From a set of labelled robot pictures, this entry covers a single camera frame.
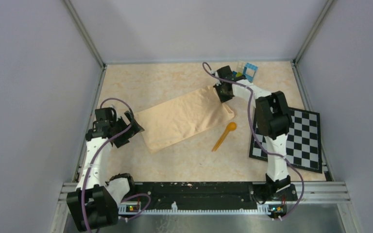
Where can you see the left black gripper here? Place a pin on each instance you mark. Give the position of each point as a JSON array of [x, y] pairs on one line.
[[121, 141]]

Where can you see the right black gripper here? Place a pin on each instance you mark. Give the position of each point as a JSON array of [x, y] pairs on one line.
[[222, 99]]

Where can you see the peach cloth napkin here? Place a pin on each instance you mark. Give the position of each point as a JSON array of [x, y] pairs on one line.
[[182, 117]]

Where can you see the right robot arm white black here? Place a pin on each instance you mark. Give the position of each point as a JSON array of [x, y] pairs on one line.
[[272, 120]]

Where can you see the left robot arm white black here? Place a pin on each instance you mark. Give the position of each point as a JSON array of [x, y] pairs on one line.
[[94, 202]]

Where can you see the colourful toy brick model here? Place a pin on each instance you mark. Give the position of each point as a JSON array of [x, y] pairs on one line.
[[246, 69]]

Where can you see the orange plastic spoon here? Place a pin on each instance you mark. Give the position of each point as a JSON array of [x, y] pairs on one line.
[[230, 127]]

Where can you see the black white checkerboard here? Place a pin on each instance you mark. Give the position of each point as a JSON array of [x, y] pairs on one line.
[[304, 148]]

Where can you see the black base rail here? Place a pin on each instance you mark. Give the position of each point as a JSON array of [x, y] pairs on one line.
[[209, 195]]

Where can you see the aluminium frame profile front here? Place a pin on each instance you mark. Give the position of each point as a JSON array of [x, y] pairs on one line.
[[319, 193]]

